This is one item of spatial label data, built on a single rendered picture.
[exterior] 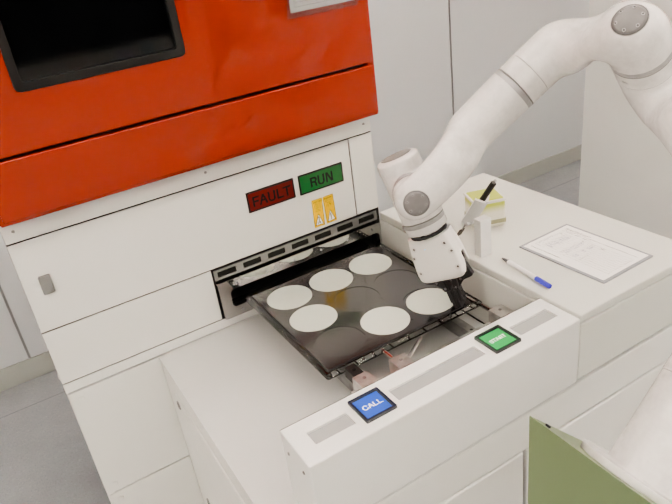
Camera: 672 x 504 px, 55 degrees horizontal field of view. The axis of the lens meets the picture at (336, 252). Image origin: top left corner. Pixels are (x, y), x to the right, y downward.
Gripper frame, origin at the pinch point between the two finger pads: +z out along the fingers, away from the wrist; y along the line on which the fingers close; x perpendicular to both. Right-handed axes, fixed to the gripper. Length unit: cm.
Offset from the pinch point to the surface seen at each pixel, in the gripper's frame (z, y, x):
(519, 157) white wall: 54, -71, 273
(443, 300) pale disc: 0.8, -3.7, 0.7
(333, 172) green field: -28.9, -25.6, 16.3
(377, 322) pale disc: -2.6, -13.4, -10.4
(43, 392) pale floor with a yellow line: 22, -210, 20
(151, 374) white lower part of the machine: -8, -63, -28
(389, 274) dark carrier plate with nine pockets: -4.2, -18.0, 8.1
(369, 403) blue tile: -4.6, -0.1, -39.6
